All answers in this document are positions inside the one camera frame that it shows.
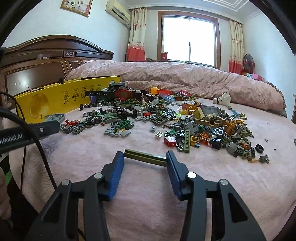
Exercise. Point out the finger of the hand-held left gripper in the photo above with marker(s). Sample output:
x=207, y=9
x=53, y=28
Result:
x=46, y=128

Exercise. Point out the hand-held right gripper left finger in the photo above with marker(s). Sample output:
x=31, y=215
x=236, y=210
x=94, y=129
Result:
x=115, y=176

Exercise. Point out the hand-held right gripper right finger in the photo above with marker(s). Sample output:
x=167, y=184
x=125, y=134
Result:
x=173, y=176

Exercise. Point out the grey octagonal toy plate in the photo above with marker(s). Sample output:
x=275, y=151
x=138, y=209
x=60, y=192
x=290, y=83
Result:
x=54, y=117

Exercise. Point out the yellow cardboard box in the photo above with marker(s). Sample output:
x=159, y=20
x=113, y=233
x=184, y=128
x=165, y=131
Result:
x=57, y=99

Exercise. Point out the long olive toy brick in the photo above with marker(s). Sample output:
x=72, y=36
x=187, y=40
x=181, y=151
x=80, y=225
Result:
x=145, y=157

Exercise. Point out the red toy brick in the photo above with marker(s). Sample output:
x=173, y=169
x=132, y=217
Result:
x=170, y=141

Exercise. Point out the person's left hand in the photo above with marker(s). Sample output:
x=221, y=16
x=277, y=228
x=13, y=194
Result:
x=3, y=201

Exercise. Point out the pink bed sheet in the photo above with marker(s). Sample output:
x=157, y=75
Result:
x=143, y=208

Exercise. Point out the pile of toy bricks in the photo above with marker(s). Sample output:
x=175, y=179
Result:
x=196, y=129

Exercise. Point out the brown wooden headboard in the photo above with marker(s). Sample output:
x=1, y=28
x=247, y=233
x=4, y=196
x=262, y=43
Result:
x=46, y=69

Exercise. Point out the dark grey framed toy plate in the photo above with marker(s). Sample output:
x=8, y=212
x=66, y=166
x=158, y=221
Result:
x=209, y=109

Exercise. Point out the red black wristwatch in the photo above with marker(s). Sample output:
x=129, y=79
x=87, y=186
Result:
x=121, y=93

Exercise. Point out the orange ball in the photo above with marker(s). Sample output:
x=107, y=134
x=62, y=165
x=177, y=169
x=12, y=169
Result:
x=154, y=90

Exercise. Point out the black toy wheel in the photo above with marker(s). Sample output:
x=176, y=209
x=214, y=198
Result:
x=259, y=148

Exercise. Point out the white badminton shuttlecock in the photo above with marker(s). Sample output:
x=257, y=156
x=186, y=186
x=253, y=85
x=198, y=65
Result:
x=224, y=98

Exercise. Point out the pink quilt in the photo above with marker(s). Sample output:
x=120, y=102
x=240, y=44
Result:
x=185, y=76

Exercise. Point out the small red box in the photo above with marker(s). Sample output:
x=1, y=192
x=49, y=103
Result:
x=164, y=56

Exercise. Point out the thin pole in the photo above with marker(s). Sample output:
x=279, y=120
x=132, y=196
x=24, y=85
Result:
x=189, y=52

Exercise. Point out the cream red curtain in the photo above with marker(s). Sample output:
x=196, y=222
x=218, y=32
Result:
x=136, y=34
x=235, y=46

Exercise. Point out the pink box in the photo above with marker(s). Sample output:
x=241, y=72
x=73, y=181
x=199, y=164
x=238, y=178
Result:
x=257, y=77

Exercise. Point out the window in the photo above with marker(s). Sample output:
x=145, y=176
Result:
x=178, y=39

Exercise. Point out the red electric fan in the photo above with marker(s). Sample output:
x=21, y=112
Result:
x=248, y=61

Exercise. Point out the white air conditioner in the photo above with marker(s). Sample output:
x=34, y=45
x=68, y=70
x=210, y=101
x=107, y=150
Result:
x=118, y=11

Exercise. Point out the framed wall picture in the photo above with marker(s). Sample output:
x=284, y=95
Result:
x=76, y=5

